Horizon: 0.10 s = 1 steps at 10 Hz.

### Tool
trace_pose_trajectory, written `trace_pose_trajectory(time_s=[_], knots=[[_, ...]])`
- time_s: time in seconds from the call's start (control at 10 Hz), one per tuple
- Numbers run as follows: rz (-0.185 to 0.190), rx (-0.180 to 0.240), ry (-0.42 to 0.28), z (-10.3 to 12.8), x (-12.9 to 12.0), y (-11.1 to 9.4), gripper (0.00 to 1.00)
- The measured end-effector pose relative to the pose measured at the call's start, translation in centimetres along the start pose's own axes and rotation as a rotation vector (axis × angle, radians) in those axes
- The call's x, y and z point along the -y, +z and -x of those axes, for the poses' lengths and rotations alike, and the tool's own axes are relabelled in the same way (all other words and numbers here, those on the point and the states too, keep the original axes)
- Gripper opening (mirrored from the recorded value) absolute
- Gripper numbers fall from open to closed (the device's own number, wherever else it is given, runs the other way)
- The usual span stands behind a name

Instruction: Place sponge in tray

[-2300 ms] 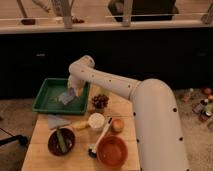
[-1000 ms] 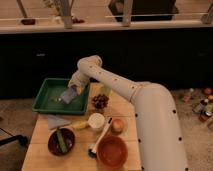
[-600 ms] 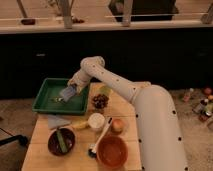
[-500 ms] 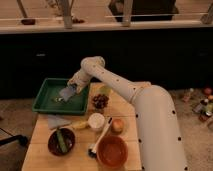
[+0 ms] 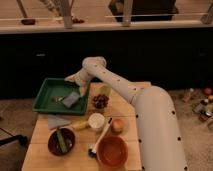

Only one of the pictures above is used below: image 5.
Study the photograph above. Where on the yellow banana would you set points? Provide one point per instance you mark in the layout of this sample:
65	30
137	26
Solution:
80	125

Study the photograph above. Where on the white cup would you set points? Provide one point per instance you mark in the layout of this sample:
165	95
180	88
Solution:
96	121

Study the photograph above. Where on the green plastic tray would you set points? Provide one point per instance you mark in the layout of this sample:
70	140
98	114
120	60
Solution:
51	94

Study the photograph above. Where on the green cucumber piece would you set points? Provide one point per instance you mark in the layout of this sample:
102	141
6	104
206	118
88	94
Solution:
61	141

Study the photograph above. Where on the wooden table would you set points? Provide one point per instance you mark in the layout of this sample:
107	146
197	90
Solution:
38	157

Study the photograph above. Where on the dish brush white handle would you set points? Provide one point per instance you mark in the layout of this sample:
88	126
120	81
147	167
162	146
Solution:
93	150

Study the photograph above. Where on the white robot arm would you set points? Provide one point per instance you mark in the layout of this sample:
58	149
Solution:
161	146

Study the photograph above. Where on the grey sponge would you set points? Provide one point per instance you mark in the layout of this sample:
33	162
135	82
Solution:
71	99

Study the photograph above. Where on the apple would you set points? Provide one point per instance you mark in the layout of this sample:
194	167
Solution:
117	126

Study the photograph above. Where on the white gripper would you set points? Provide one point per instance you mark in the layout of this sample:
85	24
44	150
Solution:
82	78

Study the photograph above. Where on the orange bowl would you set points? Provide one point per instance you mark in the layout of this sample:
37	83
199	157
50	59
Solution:
112	152

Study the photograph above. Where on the light green cup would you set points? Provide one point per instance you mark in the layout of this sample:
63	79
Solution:
105	90

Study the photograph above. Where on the small metal object in tray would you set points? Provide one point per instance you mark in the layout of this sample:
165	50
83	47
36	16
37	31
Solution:
58	99

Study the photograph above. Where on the bottles on floor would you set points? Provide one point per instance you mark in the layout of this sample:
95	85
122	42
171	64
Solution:
204	108

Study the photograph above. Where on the bunch of dark grapes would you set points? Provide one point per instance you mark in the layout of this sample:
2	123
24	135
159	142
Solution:
100	101

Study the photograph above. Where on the black chair base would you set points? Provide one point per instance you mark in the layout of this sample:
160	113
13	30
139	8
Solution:
23	140

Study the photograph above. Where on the grey cloth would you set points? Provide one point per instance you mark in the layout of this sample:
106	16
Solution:
56	121

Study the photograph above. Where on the dark brown bowl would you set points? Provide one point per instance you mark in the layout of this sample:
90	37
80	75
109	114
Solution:
53	144

